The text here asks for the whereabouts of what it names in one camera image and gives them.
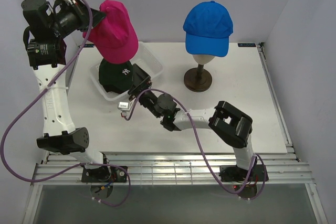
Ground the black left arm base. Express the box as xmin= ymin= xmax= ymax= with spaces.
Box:
xmin=81 ymin=165 xmax=128 ymax=183

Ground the black baseball cap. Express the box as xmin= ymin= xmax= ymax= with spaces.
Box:
xmin=99 ymin=59 xmax=133 ymax=94

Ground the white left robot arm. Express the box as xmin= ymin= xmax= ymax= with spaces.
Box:
xmin=21 ymin=0 xmax=111 ymax=182

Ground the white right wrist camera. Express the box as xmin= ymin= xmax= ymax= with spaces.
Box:
xmin=118 ymin=101 xmax=132 ymax=118

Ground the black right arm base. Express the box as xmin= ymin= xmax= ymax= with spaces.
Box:
xmin=219 ymin=165 xmax=269 ymax=183

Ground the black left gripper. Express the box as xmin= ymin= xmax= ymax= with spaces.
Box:
xmin=50 ymin=0 xmax=106 ymax=39

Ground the white plastic basket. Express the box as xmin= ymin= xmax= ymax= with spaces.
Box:
xmin=89 ymin=41 xmax=164 ymax=102

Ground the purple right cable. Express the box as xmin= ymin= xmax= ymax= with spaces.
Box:
xmin=123 ymin=89 xmax=266 ymax=201

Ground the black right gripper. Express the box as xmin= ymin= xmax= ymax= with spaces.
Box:
xmin=128 ymin=63 xmax=161 ymax=119

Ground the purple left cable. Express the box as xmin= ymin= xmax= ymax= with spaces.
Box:
xmin=1 ymin=0 xmax=132 ymax=207

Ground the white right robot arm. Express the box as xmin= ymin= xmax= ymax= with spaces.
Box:
xmin=128 ymin=64 xmax=256 ymax=180

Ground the purple cable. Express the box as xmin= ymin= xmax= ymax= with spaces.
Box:
xmin=123 ymin=89 xmax=266 ymax=201
xmin=1 ymin=0 xmax=132 ymax=207

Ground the magenta baseball cap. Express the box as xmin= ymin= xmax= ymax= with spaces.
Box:
xmin=88 ymin=0 xmax=139 ymax=64

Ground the cream mannequin head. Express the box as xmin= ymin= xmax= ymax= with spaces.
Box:
xmin=193 ymin=54 xmax=215 ymax=65

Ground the aluminium rail frame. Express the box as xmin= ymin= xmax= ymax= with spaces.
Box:
xmin=22 ymin=42 xmax=316 ymax=224

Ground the blue baseball cap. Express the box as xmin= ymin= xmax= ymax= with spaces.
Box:
xmin=183 ymin=1 xmax=234 ymax=58

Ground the dark wooden mannequin stand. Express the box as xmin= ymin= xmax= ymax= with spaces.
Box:
xmin=184 ymin=64 xmax=213 ymax=92

